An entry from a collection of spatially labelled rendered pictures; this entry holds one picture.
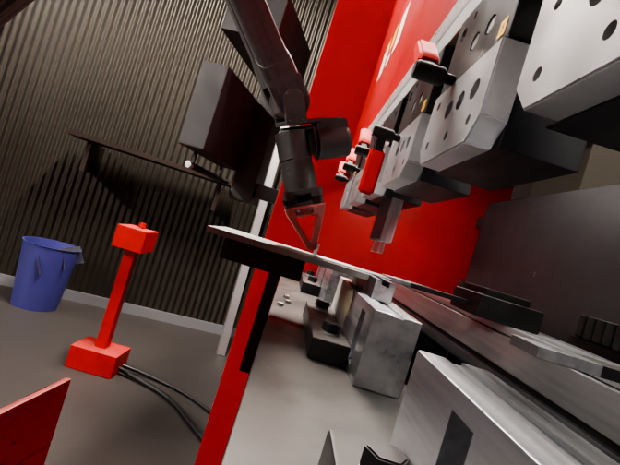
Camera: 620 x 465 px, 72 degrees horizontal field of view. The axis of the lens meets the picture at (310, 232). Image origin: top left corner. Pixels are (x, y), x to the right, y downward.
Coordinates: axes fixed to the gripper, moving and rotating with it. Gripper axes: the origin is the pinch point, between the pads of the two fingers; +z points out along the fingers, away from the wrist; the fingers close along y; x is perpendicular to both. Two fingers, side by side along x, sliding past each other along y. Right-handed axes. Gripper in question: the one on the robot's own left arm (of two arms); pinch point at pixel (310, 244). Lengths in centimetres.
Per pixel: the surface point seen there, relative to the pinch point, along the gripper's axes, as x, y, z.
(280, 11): -8, 100, -92
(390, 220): -13.6, -3.5, -1.6
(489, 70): -13.8, -42.8, -11.7
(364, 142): -14.1, 8.2, -17.3
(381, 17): -44, 86, -77
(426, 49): -14.1, -30.6, -18.6
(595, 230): -65, 20, 9
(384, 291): -8.8, -12.3, 8.1
